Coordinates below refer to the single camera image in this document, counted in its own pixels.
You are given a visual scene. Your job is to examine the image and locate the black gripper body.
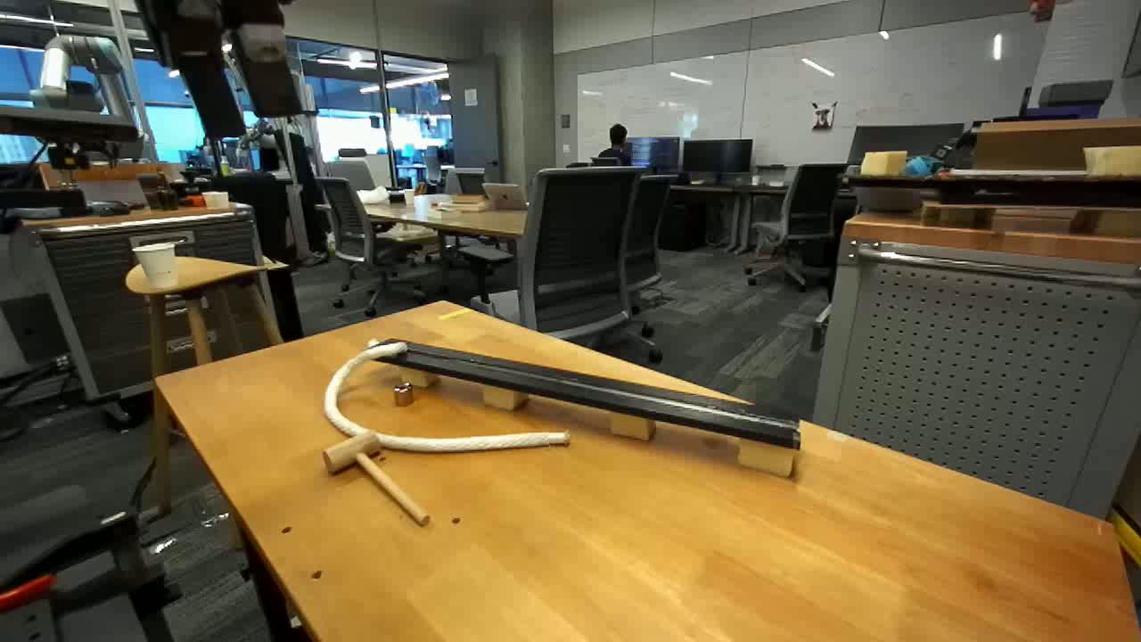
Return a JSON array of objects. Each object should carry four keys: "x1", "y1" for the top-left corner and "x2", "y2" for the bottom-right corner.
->
[{"x1": 136, "y1": 0, "x2": 296, "y2": 62}]

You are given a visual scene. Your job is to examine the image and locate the white braided rope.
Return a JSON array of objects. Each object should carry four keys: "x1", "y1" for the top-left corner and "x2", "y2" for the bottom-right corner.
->
[{"x1": 321, "y1": 337, "x2": 573, "y2": 456}]

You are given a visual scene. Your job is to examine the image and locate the white paper cup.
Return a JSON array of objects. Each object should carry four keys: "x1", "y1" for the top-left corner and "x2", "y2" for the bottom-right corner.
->
[{"x1": 134, "y1": 239, "x2": 181, "y2": 289}]

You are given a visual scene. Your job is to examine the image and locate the round wooden stool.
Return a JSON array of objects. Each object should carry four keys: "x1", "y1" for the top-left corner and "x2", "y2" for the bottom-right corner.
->
[{"x1": 122, "y1": 250, "x2": 292, "y2": 398}]

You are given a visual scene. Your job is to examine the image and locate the grey rolling cabinet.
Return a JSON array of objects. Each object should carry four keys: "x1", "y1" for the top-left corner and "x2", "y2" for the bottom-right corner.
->
[{"x1": 23, "y1": 205, "x2": 270, "y2": 402}]

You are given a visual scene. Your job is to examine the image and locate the long wooden office table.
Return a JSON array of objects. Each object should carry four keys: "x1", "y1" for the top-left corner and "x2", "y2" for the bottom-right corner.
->
[{"x1": 359, "y1": 194, "x2": 532, "y2": 250}]

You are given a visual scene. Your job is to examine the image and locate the seated person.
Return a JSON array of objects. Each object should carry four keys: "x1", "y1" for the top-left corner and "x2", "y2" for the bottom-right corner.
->
[{"x1": 591, "y1": 123, "x2": 640, "y2": 168}]

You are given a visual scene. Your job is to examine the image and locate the large grey office chair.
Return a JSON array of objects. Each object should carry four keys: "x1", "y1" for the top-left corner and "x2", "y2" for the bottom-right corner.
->
[{"x1": 514, "y1": 165, "x2": 654, "y2": 349}]

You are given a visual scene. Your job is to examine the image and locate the small wooden mallet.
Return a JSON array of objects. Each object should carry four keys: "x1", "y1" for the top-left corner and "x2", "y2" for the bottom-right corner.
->
[{"x1": 319, "y1": 430, "x2": 434, "y2": 530}]

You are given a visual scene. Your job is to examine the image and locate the dark computer monitor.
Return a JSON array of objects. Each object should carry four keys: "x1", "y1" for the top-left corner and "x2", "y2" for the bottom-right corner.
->
[
  {"x1": 629, "y1": 131, "x2": 689, "y2": 180},
  {"x1": 682, "y1": 135, "x2": 758, "y2": 186}
]

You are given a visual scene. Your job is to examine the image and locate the small wooden support block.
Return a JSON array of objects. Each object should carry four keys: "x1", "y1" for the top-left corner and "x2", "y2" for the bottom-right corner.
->
[
  {"x1": 605, "y1": 406, "x2": 661, "y2": 445},
  {"x1": 734, "y1": 434, "x2": 803, "y2": 481},
  {"x1": 479, "y1": 383, "x2": 532, "y2": 418}
]

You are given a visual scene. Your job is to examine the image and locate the dark office chair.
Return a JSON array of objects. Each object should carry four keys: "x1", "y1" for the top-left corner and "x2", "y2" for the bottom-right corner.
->
[
  {"x1": 617, "y1": 171, "x2": 682, "y2": 369},
  {"x1": 747, "y1": 160, "x2": 848, "y2": 293}
]

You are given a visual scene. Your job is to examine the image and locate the pale yellow foam block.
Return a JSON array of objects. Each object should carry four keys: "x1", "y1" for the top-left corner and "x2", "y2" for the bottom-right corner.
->
[
  {"x1": 856, "y1": 146, "x2": 912, "y2": 182},
  {"x1": 1080, "y1": 143, "x2": 1141, "y2": 180}
]

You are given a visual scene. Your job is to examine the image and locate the stacked wooden planks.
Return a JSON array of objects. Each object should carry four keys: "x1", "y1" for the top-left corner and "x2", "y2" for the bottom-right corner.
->
[{"x1": 922, "y1": 198, "x2": 1141, "y2": 239}]

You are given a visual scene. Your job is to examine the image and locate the grey perforated metal cabinet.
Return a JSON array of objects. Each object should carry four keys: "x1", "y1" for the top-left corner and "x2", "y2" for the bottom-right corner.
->
[{"x1": 812, "y1": 212, "x2": 1141, "y2": 522}]

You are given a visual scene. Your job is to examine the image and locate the brown wooden box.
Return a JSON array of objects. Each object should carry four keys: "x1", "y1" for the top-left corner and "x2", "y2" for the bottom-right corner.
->
[{"x1": 974, "y1": 118, "x2": 1141, "y2": 171}]

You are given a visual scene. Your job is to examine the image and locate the yellow strip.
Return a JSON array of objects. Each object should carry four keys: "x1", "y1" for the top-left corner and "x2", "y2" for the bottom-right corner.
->
[{"x1": 1108, "y1": 512, "x2": 1141, "y2": 571}]

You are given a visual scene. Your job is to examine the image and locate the long black rail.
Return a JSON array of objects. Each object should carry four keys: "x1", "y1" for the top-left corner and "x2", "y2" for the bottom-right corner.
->
[{"x1": 384, "y1": 339, "x2": 805, "y2": 453}]

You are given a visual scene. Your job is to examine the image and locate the red handle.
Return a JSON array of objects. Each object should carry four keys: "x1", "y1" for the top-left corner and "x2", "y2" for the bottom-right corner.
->
[{"x1": 0, "y1": 571, "x2": 61, "y2": 618}]

